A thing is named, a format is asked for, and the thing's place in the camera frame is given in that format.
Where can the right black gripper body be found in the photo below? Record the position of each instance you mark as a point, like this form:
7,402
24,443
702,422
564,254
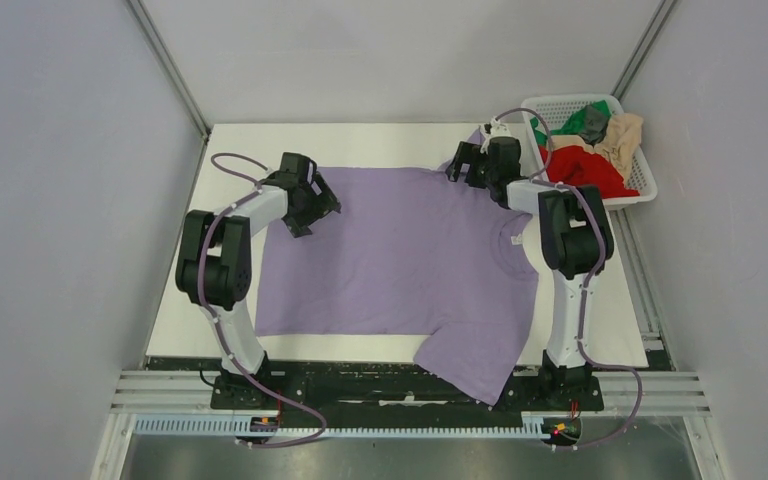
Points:
491,176

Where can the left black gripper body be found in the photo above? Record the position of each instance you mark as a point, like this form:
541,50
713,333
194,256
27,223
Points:
310,200

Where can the purple t shirt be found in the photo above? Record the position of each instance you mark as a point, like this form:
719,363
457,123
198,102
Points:
410,253

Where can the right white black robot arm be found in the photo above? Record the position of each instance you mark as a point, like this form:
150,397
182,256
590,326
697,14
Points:
576,242

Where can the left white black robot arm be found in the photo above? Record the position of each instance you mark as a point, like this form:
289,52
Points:
214,262

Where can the red t shirt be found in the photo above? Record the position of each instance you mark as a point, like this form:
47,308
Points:
574,166

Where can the grey t shirt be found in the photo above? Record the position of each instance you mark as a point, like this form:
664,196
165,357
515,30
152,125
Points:
594,125

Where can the beige t shirt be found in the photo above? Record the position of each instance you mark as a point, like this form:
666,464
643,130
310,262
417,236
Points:
622,138

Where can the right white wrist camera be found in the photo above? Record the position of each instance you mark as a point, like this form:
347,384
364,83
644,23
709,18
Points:
495,132

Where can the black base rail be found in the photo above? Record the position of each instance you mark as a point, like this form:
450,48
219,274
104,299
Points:
322,395

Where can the white slotted cable duct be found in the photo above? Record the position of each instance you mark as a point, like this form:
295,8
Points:
249,427

